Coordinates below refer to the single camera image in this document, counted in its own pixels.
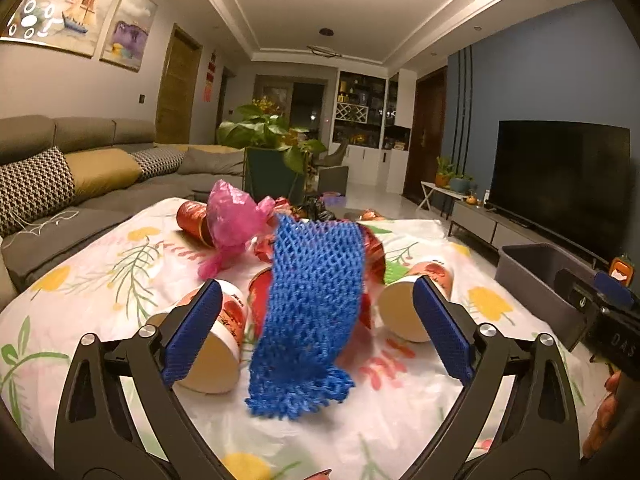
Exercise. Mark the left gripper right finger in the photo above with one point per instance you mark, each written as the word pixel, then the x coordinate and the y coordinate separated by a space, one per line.
pixel 515 417

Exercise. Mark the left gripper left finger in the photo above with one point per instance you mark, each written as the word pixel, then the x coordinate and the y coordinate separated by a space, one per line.
pixel 95 434

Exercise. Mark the orange white paper cup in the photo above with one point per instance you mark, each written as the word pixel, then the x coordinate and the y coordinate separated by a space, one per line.
pixel 203 353

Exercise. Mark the red paper cup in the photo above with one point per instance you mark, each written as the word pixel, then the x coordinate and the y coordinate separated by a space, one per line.
pixel 258 299

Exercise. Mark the blue foam net sleeve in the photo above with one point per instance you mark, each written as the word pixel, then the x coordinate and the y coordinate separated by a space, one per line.
pixel 313 306

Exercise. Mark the gold lined red cup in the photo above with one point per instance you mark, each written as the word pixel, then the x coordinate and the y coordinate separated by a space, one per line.
pixel 191 217

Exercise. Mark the pink plastic bag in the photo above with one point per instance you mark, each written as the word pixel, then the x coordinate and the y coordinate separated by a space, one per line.
pixel 233 219

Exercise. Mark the red wrapper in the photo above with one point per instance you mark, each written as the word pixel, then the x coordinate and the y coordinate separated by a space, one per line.
pixel 374 257

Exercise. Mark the grey trash bin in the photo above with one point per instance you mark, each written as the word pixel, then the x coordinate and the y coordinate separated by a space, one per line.
pixel 528 272

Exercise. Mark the operator hand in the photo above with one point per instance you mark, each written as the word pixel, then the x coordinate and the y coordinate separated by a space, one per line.
pixel 602 425

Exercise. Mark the grey tv cabinet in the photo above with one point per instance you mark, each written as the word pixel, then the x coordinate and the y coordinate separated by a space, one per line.
pixel 521 243

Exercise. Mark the black television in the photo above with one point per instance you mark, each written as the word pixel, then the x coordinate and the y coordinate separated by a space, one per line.
pixel 571 179

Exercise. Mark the floral tablecloth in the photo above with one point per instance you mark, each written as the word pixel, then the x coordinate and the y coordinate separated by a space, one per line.
pixel 401 395

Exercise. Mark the small potted plants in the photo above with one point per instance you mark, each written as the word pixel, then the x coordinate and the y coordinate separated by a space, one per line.
pixel 447 177

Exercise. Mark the small white side table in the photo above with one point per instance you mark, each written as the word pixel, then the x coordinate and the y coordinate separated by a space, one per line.
pixel 446 197

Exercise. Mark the dark wooden door right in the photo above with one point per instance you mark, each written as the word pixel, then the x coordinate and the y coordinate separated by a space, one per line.
pixel 426 133

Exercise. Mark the black white patterned cushion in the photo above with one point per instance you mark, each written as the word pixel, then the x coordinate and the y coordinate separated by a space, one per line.
pixel 34 188

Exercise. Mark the yellow cushion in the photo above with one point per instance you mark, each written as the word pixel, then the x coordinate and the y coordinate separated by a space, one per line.
pixel 99 172

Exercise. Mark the grey sectional sofa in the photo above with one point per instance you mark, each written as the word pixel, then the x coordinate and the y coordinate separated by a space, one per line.
pixel 29 254

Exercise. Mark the potted green plant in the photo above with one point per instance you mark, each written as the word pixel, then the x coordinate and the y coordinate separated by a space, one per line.
pixel 277 157

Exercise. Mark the display cabinet shelf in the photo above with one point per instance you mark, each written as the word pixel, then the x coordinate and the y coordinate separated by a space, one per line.
pixel 359 109

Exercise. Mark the purple landscape painting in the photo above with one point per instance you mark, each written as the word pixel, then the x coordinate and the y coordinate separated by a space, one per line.
pixel 129 32

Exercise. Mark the sailboat painting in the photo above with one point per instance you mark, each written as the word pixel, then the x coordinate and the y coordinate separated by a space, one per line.
pixel 67 25

